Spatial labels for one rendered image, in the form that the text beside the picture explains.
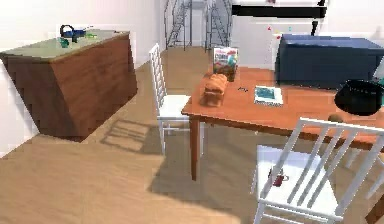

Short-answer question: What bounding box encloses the dark blue sofa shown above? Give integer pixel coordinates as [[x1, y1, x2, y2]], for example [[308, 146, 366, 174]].
[[275, 33, 384, 90]]

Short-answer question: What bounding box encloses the blue and black kettle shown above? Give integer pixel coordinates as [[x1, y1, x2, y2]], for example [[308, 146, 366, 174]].
[[59, 24, 87, 44]]

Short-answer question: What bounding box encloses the blue and white book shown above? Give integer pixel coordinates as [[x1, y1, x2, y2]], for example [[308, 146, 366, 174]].
[[253, 85, 284, 107]]

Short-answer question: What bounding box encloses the dark red small mug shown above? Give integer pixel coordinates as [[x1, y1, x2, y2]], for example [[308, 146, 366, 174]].
[[268, 167, 290, 188]]

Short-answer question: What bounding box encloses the black round pan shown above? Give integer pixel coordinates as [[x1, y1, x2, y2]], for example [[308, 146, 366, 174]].
[[334, 79, 384, 117]]

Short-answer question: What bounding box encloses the orange wooden table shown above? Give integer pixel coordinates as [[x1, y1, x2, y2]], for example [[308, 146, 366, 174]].
[[181, 65, 384, 224]]

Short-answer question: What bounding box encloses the colourful cereal box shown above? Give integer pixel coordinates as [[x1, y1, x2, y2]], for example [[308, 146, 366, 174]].
[[212, 46, 240, 83]]

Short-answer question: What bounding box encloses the brown wooden cupboard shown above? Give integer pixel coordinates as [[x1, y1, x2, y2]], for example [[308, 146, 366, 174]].
[[0, 29, 139, 143]]

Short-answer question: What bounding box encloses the grey metal ladder rack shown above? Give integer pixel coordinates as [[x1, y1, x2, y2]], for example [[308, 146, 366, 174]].
[[164, 0, 233, 52]]

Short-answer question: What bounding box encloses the brown round potato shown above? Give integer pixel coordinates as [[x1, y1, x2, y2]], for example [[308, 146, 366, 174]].
[[327, 113, 344, 124]]

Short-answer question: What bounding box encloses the brown bread loaf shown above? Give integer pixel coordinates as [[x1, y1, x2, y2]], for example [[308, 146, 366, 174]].
[[199, 73, 229, 108]]

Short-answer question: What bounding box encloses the white slatted chair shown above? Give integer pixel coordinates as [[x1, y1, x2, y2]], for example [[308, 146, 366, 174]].
[[250, 117, 384, 224], [148, 42, 206, 157]]

